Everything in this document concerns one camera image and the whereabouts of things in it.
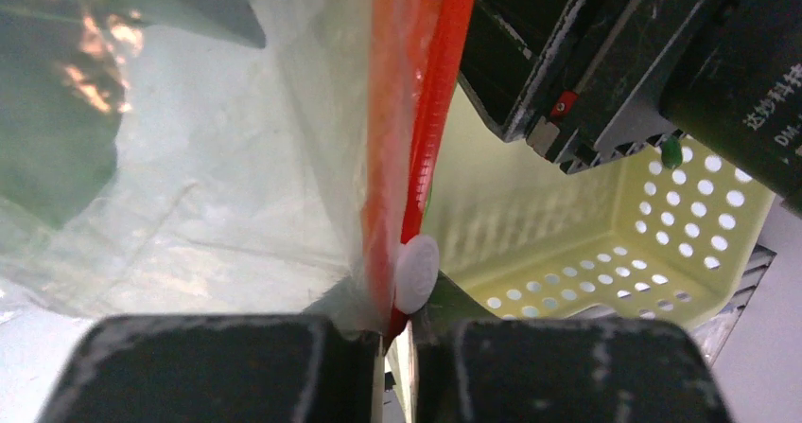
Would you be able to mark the green chili pepper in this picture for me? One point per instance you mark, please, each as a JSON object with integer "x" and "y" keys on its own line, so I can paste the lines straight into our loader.
{"x": 671, "y": 153}

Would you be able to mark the clear zip top bag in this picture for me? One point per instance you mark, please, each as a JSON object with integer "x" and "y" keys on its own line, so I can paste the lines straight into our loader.
{"x": 259, "y": 180}

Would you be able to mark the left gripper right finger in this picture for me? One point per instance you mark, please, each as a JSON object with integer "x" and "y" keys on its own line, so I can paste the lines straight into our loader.
{"x": 472, "y": 366}

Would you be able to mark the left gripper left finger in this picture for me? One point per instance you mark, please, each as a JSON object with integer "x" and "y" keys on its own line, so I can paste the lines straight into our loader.
{"x": 320, "y": 364}

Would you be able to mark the cream perforated plastic basket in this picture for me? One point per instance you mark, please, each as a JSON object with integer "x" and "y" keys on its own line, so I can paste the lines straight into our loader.
{"x": 526, "y": 240}

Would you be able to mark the green bok choy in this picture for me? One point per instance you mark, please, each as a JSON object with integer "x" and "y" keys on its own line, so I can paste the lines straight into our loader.
{"x": 63, "y": 93}

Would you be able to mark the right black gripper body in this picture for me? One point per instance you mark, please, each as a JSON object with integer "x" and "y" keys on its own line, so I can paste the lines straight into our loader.
{"x": 587, "y": 82}

